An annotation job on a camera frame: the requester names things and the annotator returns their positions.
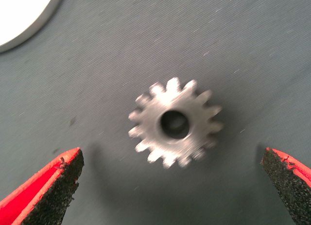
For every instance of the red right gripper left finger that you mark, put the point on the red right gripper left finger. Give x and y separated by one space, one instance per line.
36 200

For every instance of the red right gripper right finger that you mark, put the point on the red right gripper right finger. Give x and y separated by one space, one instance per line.
291 186

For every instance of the small steel planetary gear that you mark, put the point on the small steel planetary gear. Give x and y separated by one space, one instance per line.
150 118

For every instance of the dark grey table cloth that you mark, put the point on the dark grey table cloth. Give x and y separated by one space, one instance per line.
170 40

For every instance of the white round base plate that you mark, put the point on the white round base plate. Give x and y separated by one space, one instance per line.
19 16

